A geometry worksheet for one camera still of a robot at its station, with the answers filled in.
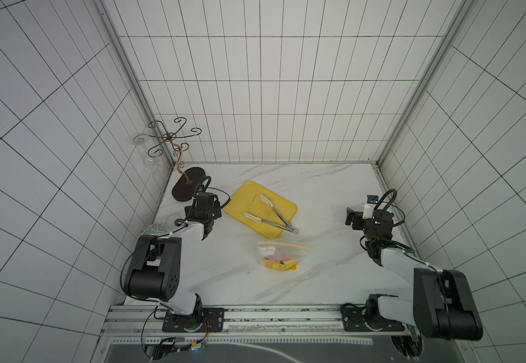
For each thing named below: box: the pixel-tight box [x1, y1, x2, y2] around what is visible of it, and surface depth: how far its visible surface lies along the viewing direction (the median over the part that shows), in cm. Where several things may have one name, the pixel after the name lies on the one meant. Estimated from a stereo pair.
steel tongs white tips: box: [242, 193, 300, 236], surface depth 97 cm
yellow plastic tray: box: [223, 181, 298, 239], surface depth 102 cm
